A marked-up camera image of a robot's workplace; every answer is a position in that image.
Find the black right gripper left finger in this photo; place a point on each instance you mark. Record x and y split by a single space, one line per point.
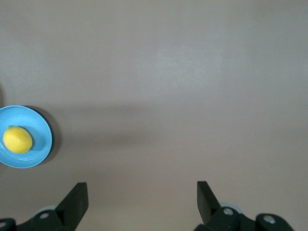
69 211

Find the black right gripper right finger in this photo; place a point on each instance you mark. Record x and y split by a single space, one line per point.
209 211

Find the yellow lemon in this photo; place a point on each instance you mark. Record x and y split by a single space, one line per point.
18 140

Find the blue plate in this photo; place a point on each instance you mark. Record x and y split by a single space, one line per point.
36 120

